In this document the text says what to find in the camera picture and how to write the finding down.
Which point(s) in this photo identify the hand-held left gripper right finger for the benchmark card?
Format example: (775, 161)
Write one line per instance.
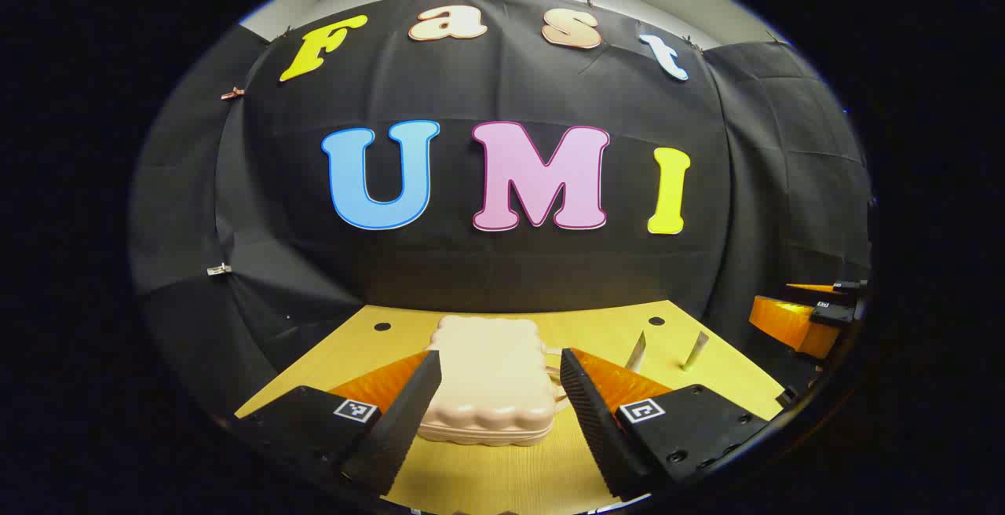
(589, 413)

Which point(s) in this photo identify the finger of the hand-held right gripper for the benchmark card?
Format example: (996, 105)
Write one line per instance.
(848, 287)
(789, 323)

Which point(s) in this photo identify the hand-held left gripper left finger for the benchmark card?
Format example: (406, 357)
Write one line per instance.
(408, 413)

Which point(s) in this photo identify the white green skin care tube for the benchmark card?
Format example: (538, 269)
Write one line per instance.
(636, 352)

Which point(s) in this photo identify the silver cloth clip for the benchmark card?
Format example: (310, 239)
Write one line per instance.
(219, 269)

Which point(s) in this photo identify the pale slim skin care tube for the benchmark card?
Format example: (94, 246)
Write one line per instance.
(696, 350)

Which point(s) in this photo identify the pale pink suitcase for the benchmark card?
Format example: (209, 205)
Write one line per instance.
(491, 381)

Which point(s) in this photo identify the copper cloth clip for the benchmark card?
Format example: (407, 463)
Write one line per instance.
(232, 93)

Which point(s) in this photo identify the black backdrop cloth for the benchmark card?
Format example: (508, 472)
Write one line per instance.
(502, 83)

